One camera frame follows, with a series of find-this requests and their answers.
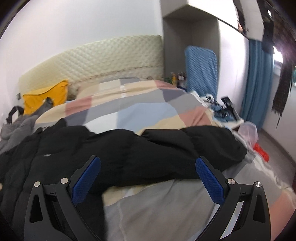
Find yellow pillow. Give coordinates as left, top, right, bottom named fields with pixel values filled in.
left=23, top=80, right=69, bottom=114

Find cream quilted headboard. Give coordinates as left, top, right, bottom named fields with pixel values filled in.
left=18, top=35, right=164, bottom=95

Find red plastic bag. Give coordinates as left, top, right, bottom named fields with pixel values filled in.
left=253, top=143, right=269, bottom=163

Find blue curtain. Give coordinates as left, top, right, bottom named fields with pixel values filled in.
left=240, top=39, right=274, bottom=130

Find bottles on shelf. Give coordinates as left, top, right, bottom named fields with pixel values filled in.
left=171, top=72, right=187, bottom=91

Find black puffer jacket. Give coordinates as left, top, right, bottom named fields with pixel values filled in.
left=1, top=120, right=247, bottom=240

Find grey wardrobe cabinet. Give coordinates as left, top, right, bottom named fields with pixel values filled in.
left=160, top=0, right=265, bottom=80

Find blue towel covered chair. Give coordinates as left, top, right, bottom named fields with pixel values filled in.
left=185, top=46, right=218, bottom=99

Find black bag on nightstand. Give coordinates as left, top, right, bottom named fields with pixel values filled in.
left=6, top=105, right=24, bottom=124

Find patchwork checked duvet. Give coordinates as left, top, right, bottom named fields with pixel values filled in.
left=35, top=82, right=295, bottom=240

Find black desk gadget stand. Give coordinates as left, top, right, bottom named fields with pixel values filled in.
left=205, top=94, right=240, bottom=123

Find grey hoodie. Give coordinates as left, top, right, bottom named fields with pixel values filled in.
left=1, top=97, right=54, bottom=154

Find dark hanging scarf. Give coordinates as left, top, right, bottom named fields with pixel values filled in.
left=262, top=13, right=295, bottom=118

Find clear plastic bag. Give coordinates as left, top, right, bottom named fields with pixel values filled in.
left=238, top=121, right=259, bottom=148

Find patchwork bed pillow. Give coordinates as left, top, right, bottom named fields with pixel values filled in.
left=76, top=77, right=164, bottom=99

